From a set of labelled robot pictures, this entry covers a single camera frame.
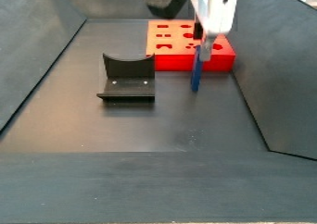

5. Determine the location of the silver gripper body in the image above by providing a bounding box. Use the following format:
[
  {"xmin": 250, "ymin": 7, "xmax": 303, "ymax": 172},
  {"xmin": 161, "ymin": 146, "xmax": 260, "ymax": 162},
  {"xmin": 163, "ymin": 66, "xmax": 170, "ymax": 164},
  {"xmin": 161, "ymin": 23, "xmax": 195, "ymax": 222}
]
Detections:
[{"xmin": 191, "ymin": 0, "xmax": 238, "ymax": 37}]

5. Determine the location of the blue square-circle peg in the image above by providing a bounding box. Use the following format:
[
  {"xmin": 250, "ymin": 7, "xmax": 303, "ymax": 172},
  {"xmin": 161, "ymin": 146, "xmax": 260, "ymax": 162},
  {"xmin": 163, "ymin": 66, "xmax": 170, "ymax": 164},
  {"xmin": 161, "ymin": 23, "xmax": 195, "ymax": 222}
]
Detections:
[{"xmin": 191, "ymin": 46, "xmax": 204, "ymax": 92}]

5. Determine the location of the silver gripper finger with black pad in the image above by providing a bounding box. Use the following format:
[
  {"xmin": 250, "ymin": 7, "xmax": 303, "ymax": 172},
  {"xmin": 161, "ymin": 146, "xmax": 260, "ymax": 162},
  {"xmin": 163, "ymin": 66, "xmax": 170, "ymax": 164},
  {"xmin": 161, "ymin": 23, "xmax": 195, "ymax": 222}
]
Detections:
[{"xmin": 193, "ymin": 22, "xmax": 204, "ymax": 40}]

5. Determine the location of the black curved holder stand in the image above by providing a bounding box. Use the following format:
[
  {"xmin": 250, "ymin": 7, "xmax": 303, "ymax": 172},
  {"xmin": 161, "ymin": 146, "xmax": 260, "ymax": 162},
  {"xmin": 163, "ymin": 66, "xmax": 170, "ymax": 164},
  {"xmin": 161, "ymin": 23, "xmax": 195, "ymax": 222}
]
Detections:
[{"xmin": 97, "ymin": 55, "xmax": 155, "ymax": 101}]

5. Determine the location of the red shape-sorting board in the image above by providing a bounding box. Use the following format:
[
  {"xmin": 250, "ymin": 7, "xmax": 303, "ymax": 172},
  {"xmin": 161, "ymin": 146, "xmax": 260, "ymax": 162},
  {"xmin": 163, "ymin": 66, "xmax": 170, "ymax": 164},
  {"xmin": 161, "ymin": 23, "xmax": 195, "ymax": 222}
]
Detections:
[{"xmin": 146, "ymin": 20, "xmax": 236, "ymax": 72}]

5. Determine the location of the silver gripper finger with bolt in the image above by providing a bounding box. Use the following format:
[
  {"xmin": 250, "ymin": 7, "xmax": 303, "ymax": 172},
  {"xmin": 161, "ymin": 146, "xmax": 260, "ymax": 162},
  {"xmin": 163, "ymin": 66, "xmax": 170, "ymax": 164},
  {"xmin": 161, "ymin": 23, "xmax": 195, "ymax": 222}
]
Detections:
[{"xmin": 200, "ymin": 35, "xmax": 216, "ymax": 61}]

